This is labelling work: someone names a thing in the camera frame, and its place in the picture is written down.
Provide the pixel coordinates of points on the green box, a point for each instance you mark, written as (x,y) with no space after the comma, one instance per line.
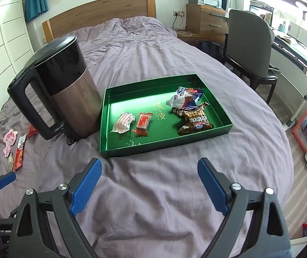
(156,138)

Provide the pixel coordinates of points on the wooden dresser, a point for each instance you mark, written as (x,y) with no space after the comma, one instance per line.
(204,18)

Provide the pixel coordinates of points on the wooden headboard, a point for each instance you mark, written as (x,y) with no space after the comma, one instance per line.
(102,10)

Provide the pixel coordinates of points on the white desk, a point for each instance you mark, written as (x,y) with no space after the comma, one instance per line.
(298,53)

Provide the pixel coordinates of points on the wall socket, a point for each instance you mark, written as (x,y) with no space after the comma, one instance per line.
(178,13)
(44,40)

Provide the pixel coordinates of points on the small dark red packet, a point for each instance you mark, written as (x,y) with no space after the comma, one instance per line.
(31,131)

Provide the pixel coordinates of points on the pink cartoon character packet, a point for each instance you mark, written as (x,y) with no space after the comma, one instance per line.
(9,139)

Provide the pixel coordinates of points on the pink striped candy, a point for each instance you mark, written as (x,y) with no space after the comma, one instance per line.
(122,122)

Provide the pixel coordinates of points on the green candy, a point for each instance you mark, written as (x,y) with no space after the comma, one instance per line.
(10,162)

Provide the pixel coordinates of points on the black and copper electric kettle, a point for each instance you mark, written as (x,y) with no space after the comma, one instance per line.
(72,99)

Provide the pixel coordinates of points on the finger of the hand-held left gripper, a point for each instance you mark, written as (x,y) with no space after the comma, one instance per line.
(5,181)

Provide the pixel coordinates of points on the large red snack packet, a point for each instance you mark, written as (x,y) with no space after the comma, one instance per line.
(19,156)

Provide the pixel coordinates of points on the white and blue snack packet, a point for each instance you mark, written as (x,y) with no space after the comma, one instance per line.
(180,99)

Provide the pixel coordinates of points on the wooden nightstand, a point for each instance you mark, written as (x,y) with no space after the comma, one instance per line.
(191,39)

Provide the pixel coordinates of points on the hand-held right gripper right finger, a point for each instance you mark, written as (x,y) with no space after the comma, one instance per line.
(212,188)

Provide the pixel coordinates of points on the brown snack packet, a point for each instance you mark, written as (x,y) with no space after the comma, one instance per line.
(196,121)

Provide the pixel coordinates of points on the red candy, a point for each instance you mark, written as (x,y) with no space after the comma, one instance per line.
(142,122)

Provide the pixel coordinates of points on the white wardrobe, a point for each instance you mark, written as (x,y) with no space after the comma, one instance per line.
(2,45)

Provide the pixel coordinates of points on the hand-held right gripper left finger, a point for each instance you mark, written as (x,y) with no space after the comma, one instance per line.
(87,188)

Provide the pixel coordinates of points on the grey chair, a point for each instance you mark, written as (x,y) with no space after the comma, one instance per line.
(247,40)

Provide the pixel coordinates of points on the white desk lamp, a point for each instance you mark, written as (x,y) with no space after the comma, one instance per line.
(301,5)

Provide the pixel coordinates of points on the dark blue backpack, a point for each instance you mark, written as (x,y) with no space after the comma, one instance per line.
(212,51)

